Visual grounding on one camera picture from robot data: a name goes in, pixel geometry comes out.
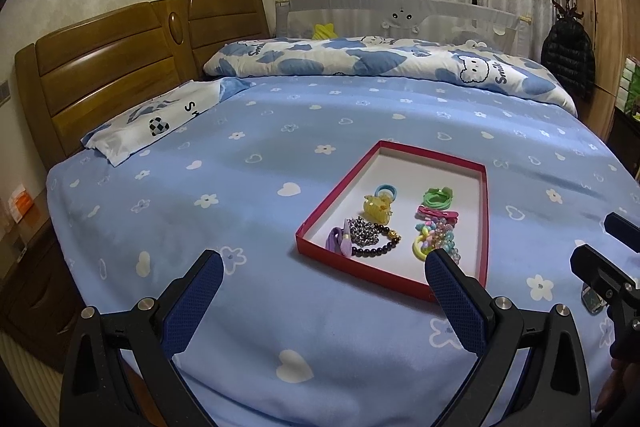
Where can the grey bed guard rail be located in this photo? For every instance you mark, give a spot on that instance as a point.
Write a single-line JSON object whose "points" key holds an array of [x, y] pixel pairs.
{"points": [[350, 9]]}

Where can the blue floral bed sheet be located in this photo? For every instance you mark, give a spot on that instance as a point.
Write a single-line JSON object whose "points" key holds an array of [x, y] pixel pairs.
{"points": [[250, 207]]}

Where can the silver glitter hair clip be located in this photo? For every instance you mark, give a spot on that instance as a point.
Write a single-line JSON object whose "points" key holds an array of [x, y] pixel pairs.
{"points": [[592, 300]]}

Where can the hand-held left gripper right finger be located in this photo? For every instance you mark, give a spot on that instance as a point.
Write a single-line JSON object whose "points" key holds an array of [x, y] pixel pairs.
{"points": [[455, 302]]}

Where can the orange box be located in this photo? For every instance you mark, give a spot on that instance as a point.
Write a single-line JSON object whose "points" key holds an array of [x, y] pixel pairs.
{"points": [[21, 204]]}

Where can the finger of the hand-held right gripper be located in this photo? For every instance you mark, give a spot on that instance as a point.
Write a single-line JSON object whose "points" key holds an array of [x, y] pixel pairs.
{"points": [[622, 232], [600, 274]]}

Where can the wooden wardrobe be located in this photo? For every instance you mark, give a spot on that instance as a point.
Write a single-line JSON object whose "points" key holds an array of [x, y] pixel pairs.
{"points": [[605, 7]]}

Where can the white pillow with ball print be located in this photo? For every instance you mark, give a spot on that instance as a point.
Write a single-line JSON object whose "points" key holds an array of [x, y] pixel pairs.
{"points": [[135, 127]]}

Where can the yellow toy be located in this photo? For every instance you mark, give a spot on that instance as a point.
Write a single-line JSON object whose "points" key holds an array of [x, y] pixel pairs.
{"points": [[324, 32]]}

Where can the dark coat rack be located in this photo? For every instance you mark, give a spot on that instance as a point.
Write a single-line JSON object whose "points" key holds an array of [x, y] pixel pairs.
{"points": [[567, 7]]}

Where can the blue and white cloud duvet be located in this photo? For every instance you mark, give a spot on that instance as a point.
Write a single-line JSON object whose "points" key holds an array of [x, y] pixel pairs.
{"points": [[350, 57]]}

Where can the dark wooden nightstand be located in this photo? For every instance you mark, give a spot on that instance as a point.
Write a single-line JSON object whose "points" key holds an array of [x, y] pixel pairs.
{"points": [[30, 277]]}

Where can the black puffer jacket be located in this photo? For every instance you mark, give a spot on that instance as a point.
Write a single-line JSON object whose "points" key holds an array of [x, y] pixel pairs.
{"points": [[567, 57]]}

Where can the red shallow box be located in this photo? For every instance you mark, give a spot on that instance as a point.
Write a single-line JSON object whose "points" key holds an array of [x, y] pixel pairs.
{"points": [[390, 167]]}

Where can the person's right hand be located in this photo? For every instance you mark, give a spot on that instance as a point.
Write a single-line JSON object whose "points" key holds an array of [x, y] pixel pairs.
{"points": [[620, 392]]}

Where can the purple hair clip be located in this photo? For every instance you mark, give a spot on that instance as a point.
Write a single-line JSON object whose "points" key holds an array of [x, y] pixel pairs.
{"points": [[337, 242]]}

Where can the green and white boxes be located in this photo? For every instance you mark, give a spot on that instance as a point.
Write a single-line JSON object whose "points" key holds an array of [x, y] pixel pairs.
{"points": [[631, 87]]}

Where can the wooden headboard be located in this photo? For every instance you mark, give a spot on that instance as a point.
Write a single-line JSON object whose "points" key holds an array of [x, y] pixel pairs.
{"points": [[90, 72]]}

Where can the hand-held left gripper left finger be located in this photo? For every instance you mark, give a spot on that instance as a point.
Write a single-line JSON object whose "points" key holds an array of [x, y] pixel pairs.
{"points": [[200, 287]]}

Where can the pink hair clip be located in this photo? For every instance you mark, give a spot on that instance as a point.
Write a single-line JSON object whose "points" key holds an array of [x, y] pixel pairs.
{"points": [[435, 212]]}

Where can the yellow hair claw clip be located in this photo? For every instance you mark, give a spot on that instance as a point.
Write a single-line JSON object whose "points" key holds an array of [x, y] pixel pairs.
{"points": [[375, 209]]}

